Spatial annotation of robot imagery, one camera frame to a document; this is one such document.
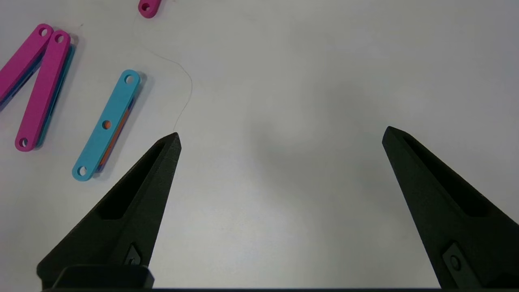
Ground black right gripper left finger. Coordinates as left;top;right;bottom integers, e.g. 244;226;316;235
36;132;182;289

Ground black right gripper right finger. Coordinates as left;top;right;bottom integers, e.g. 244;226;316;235
382;126;519;289

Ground blue bar with orange underside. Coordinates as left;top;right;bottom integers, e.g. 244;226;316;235
72;69;142;182

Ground long pink bar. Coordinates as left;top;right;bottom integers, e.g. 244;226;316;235
0;24;54;110
15;30;75;152

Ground thin dark pink bar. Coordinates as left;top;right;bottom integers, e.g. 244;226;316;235
138;0;163;19

